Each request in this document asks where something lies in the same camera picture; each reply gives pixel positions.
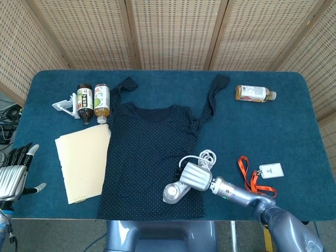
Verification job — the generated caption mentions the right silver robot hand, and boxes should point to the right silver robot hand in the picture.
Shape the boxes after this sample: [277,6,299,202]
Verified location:
[175,162,213,192]

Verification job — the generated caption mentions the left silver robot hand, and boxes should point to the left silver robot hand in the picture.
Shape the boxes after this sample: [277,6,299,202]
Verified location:
[0,142,47,202]

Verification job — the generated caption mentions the white power cord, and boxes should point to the white power cord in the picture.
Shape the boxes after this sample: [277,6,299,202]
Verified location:
[178,149,218,171]

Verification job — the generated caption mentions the dark blue dotted shirt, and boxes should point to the dark blue dotted shirt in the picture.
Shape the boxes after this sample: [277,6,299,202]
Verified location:
[96,74,231,219]

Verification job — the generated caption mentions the grey robot torso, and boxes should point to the grey robot torso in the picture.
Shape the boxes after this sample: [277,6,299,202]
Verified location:
[104,219,218,252]

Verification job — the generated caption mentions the metal table leg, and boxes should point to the metal table leg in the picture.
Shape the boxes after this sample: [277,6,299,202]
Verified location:
[230,220,238,252]

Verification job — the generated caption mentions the cream paper folder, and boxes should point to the cream paper folder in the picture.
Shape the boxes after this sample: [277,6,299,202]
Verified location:
[54,123,112,205]

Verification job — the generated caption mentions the teal table cloth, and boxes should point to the teal table cloth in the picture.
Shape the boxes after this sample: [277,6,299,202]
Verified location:
[12,69,329,221]

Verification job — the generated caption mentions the amber tea bottle orange label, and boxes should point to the amber tea bottle orange label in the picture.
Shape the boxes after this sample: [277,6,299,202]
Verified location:
[234,85,277,103]

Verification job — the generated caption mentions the dark tea bottle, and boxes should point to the dark tea bottle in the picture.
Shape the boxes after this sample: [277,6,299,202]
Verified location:
[76,83,95,125]

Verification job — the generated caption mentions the amber tea bottle green label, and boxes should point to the amber tea bottle green label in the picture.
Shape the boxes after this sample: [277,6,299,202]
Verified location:
[93,83,111,124]

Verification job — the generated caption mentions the woven folding screen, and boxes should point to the woven folding screen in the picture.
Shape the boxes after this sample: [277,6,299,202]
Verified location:
[0,0,336,121]

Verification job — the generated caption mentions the black floor cables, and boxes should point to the black floor cables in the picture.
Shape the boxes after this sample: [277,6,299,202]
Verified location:
[0,103,23,145]

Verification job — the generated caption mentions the orange lanyard strap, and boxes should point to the orange lanyard strap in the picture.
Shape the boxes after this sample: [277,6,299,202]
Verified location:
[237,155,278,199]

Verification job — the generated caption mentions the white plastic bracket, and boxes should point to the white plastic bracket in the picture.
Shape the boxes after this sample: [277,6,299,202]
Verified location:
[51,93,81,120]

